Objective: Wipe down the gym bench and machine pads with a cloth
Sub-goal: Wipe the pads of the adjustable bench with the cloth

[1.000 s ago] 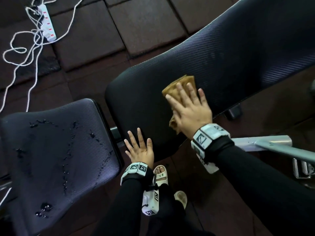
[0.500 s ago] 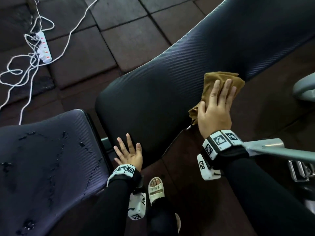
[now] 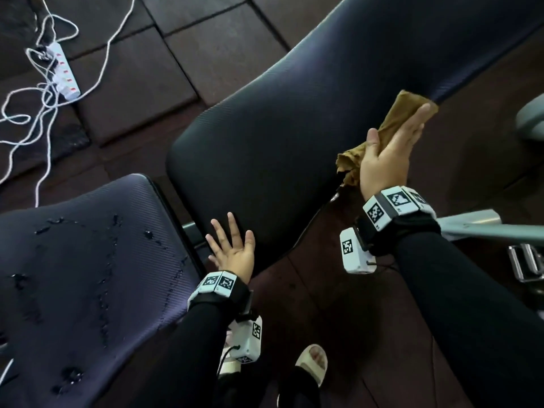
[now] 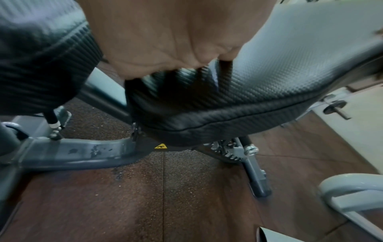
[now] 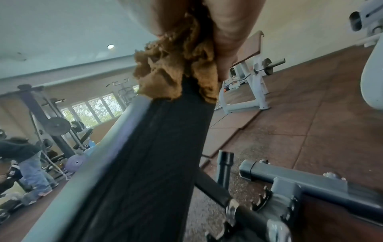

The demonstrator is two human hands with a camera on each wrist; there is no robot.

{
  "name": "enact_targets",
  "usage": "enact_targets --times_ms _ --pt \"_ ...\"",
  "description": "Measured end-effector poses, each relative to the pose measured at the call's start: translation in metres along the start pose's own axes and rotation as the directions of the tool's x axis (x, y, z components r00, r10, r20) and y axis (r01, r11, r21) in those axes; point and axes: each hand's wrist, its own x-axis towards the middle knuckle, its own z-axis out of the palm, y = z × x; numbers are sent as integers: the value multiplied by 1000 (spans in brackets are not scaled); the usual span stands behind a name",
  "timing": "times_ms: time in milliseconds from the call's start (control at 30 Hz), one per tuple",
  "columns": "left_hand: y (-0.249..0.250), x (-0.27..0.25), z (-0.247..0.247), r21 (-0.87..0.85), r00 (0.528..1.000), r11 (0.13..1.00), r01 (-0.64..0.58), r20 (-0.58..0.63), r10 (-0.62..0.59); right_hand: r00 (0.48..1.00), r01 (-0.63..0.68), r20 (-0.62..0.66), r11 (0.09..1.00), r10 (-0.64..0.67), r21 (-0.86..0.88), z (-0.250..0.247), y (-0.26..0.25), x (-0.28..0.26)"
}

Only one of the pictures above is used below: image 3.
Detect person's left hand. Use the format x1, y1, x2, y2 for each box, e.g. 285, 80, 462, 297
205, 212, 257, 285

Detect person's right hand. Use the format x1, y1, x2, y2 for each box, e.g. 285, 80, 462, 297
360, 103, 432, 202

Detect brown cleaning cloth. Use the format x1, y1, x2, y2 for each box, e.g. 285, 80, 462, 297
335, 90, 439, 188

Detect ribbed black bench backrest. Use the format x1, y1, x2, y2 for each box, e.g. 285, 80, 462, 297
165, 0, 544, 277

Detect person's left forearm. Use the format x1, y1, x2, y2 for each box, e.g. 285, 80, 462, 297
127, 301, 232, 408

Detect person's right forearm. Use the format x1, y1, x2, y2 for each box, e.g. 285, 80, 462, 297
393, 231, 544, 408

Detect left marker wristband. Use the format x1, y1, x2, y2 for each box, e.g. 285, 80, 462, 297
186, 270, 254, 319

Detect marker wristband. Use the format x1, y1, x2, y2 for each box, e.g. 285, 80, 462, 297
355, 185, 441, 256
186, 270, 254, 319

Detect right marker wristband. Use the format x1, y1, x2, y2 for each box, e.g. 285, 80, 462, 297
355, 185, 441, 256

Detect white power strip red switches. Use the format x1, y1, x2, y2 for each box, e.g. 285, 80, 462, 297
45, 41, 82, 101

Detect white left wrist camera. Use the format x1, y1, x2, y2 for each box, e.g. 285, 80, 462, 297
227, 314, 264, 365

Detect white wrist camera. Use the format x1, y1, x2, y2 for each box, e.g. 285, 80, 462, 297
227, 314, 264, 365
339, 227, 378, 275

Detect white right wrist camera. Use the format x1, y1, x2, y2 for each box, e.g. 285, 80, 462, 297
339, 227, 378, 275

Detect pale grey cable machine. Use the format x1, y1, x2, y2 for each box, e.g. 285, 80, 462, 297
436, 209, 544, 247

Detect thin black camera cable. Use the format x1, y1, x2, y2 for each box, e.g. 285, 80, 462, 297
216, 345, 241, 377

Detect pale grey curved machine frame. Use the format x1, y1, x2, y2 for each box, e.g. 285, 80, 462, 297
515, 93, 544, 143

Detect small chrome loop handle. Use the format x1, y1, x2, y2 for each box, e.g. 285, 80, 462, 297
508, 243, 544, 284

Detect long white cord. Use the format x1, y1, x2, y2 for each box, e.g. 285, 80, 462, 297
33, 0, 141, 209

